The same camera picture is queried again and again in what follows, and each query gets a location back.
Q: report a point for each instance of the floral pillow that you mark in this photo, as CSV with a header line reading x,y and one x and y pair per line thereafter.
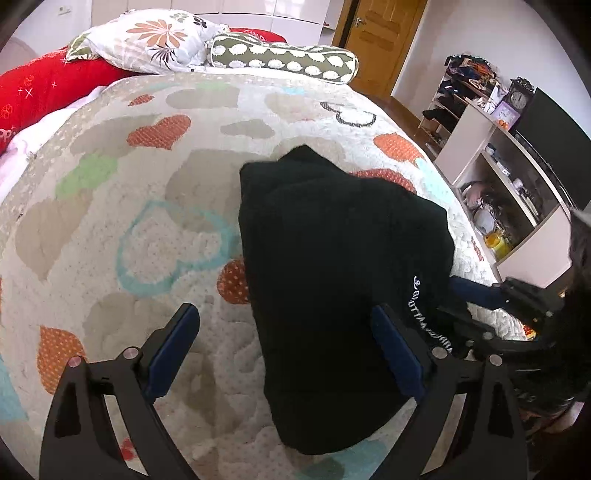
x,y
152,41

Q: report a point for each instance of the black television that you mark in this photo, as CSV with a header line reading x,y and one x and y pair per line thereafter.
x,y
558,138

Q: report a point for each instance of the shoe rack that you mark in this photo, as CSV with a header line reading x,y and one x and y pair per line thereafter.
x,y
452,101

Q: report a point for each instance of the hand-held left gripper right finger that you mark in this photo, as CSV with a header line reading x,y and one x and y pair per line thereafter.
x,y
397,350

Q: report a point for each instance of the yellow jar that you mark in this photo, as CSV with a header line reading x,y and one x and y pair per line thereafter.
x,y
497,244

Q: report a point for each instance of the small purple clock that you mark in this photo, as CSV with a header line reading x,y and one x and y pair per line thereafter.
x,y
503,111

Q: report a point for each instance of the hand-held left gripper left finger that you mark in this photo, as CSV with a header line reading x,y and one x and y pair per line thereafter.
x,y
173,355

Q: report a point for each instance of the white cabinet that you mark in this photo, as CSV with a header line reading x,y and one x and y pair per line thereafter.
x,y
466,134

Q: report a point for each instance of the red blanket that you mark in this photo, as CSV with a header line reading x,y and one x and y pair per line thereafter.
x,y
37,92

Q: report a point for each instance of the heart print quilt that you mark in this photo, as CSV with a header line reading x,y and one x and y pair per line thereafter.
x,y
138,277

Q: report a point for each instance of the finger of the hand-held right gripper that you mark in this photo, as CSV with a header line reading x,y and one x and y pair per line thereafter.
x,y
475,293
480,339

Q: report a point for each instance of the white wardrobe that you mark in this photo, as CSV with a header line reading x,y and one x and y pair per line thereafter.
x,y
207,7

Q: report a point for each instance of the wooden door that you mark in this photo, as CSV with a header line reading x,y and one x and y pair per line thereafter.
x,y
378,41

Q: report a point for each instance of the black pants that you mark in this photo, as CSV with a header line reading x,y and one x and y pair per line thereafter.
x,y
332,254

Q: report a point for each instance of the green cloud print bolster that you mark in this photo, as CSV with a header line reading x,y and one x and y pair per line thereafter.
x,y
286,57

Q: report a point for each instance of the dark ornate clock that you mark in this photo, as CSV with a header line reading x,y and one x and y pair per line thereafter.
x,y
519,98

